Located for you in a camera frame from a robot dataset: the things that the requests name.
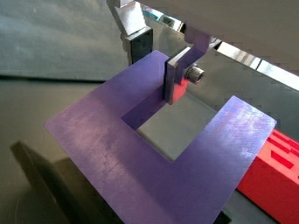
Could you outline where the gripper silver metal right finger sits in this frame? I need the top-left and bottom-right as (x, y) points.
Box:
(162, 27), (211, 104)

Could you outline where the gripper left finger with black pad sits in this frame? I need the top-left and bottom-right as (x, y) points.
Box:
(106, 0), (153, 65)

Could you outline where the purple U-shaped block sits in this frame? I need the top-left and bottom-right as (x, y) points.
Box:
(45, 51), (276, 224)

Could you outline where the red board with cutouts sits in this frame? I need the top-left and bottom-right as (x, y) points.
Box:
(237, 129), (299, 224)

